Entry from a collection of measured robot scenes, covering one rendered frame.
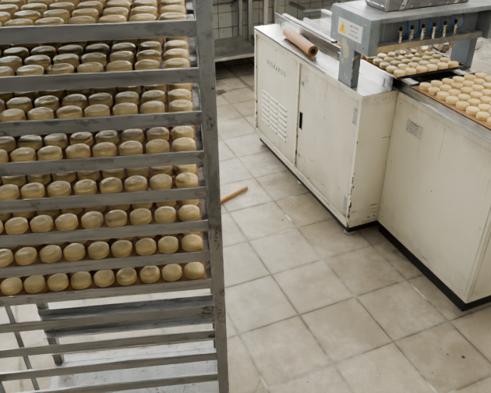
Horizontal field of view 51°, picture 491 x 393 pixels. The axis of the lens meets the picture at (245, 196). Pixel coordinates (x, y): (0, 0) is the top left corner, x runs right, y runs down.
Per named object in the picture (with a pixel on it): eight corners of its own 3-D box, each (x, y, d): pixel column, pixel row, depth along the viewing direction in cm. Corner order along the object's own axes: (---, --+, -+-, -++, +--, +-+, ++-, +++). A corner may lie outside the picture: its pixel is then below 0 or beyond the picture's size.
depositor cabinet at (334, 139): (254, 142, 384) (254, 26, 338) (339, 125, 406) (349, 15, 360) (345, 241, 284) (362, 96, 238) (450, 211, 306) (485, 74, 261)
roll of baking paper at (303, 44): (282, 37, 317) (283, 27, 314) (291, 36, 319) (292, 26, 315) (307, 57, 285) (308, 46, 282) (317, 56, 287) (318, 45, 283)
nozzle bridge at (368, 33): (326, 73, 264) (331, 3, 245) (442, 54, 286) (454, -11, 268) (362, 96, 238) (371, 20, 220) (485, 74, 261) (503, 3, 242)
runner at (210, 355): (226, 351, 148) (226, 343, 147) (227, 359, 146) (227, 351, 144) (-7, 373, 142) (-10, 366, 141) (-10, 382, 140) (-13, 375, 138)
